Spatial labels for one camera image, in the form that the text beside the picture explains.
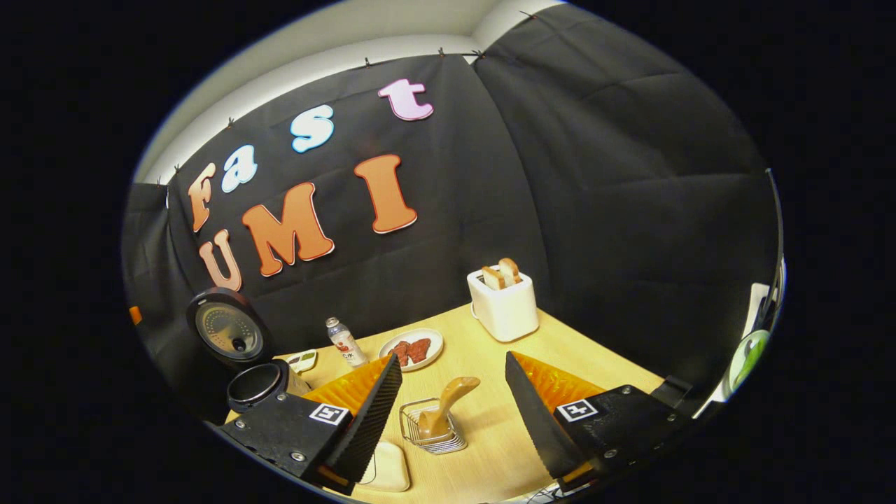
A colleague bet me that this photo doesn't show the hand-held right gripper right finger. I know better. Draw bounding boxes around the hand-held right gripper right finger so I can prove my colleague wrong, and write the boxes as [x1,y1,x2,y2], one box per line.
[504,351,697,491]

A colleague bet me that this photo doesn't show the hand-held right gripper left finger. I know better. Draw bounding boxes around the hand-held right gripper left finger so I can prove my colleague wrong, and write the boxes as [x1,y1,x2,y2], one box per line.
[210,353,405,496]

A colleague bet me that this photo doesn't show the wire chopstick holder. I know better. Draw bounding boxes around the wire chopstick holder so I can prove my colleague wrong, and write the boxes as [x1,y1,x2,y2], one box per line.
[399,397,468,456]

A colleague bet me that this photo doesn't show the wooden spoon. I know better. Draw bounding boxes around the wooden spoon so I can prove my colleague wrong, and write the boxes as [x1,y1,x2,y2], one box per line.
[419,377,482,440]

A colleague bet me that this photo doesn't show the black rice cooker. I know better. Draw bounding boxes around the black rice cooker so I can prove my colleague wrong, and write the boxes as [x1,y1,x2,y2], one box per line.
[185,287,312,415]

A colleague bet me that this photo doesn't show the cream square tray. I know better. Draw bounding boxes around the cream square tray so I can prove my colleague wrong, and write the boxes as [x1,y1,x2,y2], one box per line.
[358,441,411,493]

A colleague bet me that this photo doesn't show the small clear drink bottle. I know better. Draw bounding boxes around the small clear drink bottle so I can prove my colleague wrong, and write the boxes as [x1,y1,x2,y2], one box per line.
[325,316,368,369]

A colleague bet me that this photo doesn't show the white round plate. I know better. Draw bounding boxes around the white round plate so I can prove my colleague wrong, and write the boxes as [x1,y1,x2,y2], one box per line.
[378,328,445,372]

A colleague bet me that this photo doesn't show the white toaster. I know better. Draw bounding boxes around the white toaster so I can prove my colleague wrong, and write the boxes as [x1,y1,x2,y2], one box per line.
[467,269,540,343]

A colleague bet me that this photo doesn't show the green round object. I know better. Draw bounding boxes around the green round object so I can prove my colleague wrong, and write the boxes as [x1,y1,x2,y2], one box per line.
[728,329,771,393]

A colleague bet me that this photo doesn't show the white panel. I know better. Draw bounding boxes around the white panel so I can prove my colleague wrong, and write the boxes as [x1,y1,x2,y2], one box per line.
[742,282,771,337]

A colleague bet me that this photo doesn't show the black backdrop cloth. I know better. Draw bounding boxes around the black backdrop cloth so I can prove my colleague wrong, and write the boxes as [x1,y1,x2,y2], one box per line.
[122,3,781,421]

